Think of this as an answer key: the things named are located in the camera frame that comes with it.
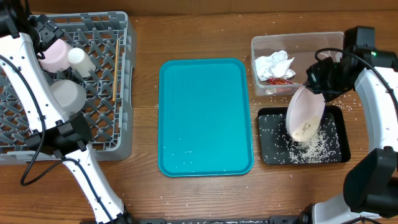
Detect small pink bowl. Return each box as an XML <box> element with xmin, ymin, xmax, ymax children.
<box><xmin>39</xmin><ymin>39</ymin><xmax>72</xmax><ymax>73</ymax></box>

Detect white plastic cup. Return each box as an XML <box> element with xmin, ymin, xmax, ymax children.
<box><xmin>67</xmin><ymin>47</ymin><xmax>96</xmax><ymax>78</ymax></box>

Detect large white plate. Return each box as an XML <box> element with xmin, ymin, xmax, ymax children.
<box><xmin>285</xmin><ymin>86</ymin><xmax>325</xmax><ymax>142</ymax></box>

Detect red snack wrapper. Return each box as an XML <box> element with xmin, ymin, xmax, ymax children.
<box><xmin>266</xmin><ymin>78</ymin><xmax>301</xmax><ymax>95</ymax></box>

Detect white napkin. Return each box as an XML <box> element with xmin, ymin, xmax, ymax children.
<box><xmin>255</xmin><ymin>50</ymin><xmax>296</xmax><ymax>82</ymax></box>

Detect grey bowl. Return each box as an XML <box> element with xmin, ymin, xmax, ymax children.
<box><xmin>50</xmin><ymin>80</ymin><xmax>86</xmax><ymax>114</ymax></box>

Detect wooden chopstick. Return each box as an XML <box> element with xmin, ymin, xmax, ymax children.
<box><xmin>112</xmin><ymin>39</ymin><xmax>119</xmax><ymax>102</ymax></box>

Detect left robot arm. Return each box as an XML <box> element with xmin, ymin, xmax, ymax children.
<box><xmin>1</xmin><ymin>1</ymin><xmax>135</xmax><ymax>223</ymax></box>

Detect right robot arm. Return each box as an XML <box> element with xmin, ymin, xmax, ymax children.
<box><xmin>296</xmin><ymin>26</ymin><xmax>397</xmax><ymax>223</ymax></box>

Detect grey dishwasher rack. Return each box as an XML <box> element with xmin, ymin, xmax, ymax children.
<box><xmin>1</xmin><ymin>11</ymin><xmax>137</xmax><ymax>165</ymax></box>

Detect clear plastic bin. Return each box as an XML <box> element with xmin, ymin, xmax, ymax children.
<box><xmin>251</xmin><ymin>32</ymin><xmax>344</xmax><ymax>96</ymax></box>

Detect rice and food scraps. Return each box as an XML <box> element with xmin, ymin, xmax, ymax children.
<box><xmin>259</xmin><ymin>113</ymin><xmax>343</xmax><ymax>165</ymax></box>

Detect black plastic tray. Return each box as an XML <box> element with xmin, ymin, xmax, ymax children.
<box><xmin>257</xmin><ymin>106</ymin><xmax>351</xmax><ymax>165</ymax></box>

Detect teal plastic tray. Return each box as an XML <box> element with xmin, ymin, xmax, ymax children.
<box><xmin>158</xmin><ymin>58</ymin><xmax>254</xmax><ymax>177</ymax></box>

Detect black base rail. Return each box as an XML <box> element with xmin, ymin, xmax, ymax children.
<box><xmin>132</xmin><ymin>215</ymin><xmax>302</xmax><ymax>224</ymax></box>

